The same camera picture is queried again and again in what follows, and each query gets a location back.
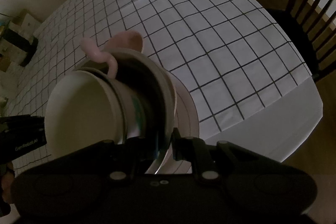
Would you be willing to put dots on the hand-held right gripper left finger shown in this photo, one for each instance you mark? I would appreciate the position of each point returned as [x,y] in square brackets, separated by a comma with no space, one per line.
[126,151]

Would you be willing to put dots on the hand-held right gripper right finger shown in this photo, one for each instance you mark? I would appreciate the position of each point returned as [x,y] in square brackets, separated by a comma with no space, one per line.
[176,146]

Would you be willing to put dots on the large white plate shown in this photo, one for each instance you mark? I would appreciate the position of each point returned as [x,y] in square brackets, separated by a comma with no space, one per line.
[187,108]

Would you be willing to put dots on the white bowl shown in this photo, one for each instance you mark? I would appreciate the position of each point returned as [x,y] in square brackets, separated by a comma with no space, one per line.
[78,108]

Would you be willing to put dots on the pink mouse-shaped plate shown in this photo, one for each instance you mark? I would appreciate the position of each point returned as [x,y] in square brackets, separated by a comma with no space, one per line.
[128,41]

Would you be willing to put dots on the person's left hand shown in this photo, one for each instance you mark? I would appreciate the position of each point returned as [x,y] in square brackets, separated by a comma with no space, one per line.
[6,183]

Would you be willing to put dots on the checked white tablecloth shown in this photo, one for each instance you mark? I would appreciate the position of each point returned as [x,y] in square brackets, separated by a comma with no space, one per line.
[210,43]

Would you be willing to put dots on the small wooden drawer cabinet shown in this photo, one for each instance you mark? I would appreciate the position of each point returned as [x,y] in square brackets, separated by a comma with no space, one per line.
[26,24]

